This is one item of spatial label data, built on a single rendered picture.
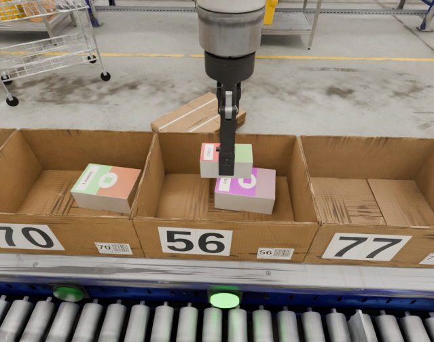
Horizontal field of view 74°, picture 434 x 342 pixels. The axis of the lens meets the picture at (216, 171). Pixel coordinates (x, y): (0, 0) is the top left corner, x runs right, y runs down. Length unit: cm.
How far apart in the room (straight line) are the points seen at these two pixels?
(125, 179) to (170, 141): 16
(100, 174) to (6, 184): 24
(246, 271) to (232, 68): 48
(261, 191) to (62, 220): 48
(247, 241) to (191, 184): 30
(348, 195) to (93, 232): 70
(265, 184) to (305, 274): 24
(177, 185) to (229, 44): 56
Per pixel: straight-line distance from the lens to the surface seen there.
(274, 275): 73
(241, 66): 43
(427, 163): 103
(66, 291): 84
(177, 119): 247
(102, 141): 90
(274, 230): 63
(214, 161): 55
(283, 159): 88
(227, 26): 40
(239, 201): 79
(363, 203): 94
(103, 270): 77
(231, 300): 76
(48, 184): 102
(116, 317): 87
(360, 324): 85
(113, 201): 82
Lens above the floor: 154
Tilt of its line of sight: 46 degrees down
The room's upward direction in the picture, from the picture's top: straight up
